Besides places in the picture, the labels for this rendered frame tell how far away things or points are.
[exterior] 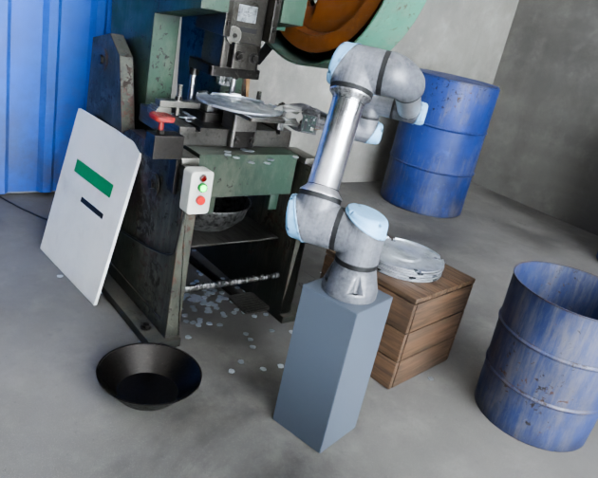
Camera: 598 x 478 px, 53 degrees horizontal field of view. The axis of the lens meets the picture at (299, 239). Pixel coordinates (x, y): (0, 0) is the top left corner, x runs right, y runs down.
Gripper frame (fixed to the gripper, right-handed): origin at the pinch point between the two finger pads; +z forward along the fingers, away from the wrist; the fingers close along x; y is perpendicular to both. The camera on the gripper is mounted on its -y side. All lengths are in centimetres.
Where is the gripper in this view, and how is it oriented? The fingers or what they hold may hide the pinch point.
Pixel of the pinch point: (277, 112)
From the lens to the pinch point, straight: 203.3
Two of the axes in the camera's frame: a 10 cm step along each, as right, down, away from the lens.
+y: -0.1, 3.7, -9.3
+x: -2.0, 9.1, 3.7
